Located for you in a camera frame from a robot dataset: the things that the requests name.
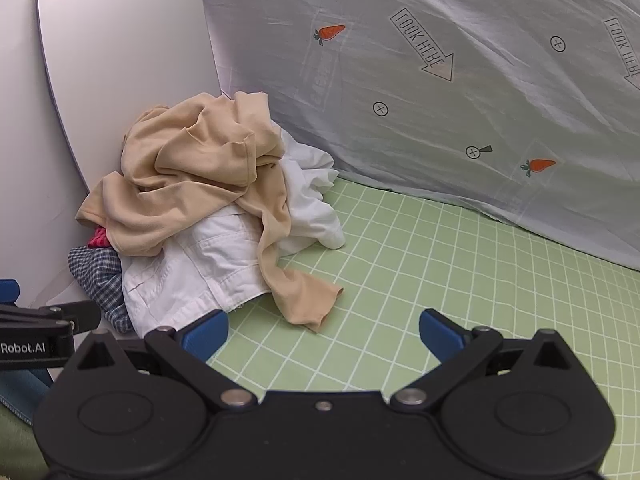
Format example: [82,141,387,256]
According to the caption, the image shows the white headboard panel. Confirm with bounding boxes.
[36,0,224,193]

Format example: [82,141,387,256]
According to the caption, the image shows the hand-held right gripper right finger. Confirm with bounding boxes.
[390,309,586,411]

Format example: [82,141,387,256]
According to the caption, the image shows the green checked bed sheet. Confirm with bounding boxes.
[205,175,640,480]

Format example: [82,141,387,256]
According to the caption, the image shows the blue denim cloth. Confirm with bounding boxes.
[0,367,53,426]

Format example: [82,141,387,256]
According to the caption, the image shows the red checked garment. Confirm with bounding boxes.
[87,226,112,251]

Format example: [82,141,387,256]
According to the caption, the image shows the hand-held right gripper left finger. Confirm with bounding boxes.
[67,309,258,411]

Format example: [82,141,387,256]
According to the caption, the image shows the white shirt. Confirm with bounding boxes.
[277,127,346,256]

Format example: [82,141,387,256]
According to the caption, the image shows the grey printed bed sheet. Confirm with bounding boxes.
[197,0,640,273]

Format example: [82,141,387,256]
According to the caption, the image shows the beige shirt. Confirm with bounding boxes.
[75,91,345,333]

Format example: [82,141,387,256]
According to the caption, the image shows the blue plaid garment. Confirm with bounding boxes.
[67,246,136,333]

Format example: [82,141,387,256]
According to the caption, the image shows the green fuzzy cloth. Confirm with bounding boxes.
[0,402,48,480]

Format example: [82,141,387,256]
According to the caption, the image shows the white pants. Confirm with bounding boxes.
[122,202,273,338]

